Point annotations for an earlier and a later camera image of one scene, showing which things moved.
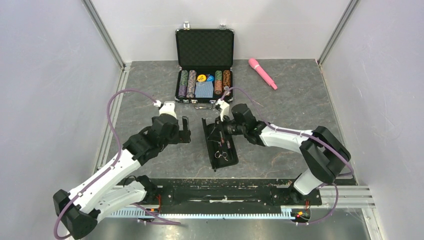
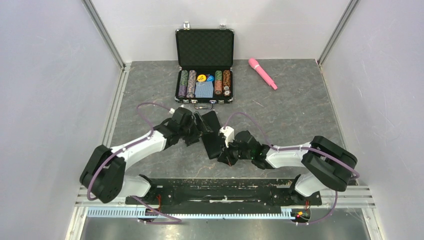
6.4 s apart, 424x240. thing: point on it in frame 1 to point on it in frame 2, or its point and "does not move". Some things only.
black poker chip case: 205,57 does not move
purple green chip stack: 182,91 does not move
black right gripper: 226,119 to 225,157
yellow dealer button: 201,78 does not move
